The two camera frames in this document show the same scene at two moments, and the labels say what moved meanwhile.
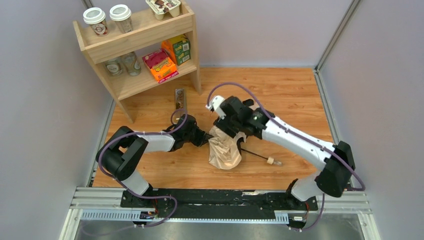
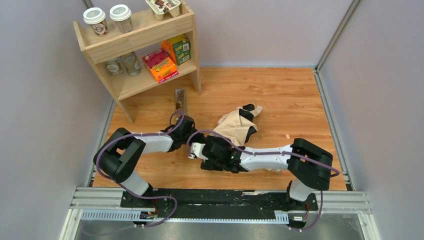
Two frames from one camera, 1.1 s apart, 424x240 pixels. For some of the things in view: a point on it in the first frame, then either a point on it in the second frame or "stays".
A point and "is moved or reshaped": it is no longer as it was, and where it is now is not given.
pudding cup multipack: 159,7 stays
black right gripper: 227,122 → 225,142
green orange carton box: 178,48 stays
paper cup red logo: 96,17 stays
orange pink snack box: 159,63 stays
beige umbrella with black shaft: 224,150 is moved or reshaped
